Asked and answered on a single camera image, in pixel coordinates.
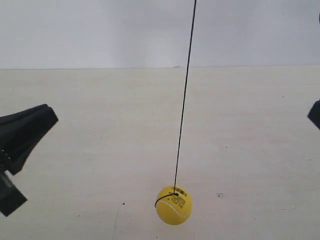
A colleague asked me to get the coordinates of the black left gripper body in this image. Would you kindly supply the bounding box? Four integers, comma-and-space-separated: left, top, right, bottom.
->
0, 165, 27, 217

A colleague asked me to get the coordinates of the yellow tennis ball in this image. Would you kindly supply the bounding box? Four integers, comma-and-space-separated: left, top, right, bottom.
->
155, 185, 193, 226

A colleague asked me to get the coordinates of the thin black hanging string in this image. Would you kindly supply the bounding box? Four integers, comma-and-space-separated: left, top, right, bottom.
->
173, 0, 198, 191

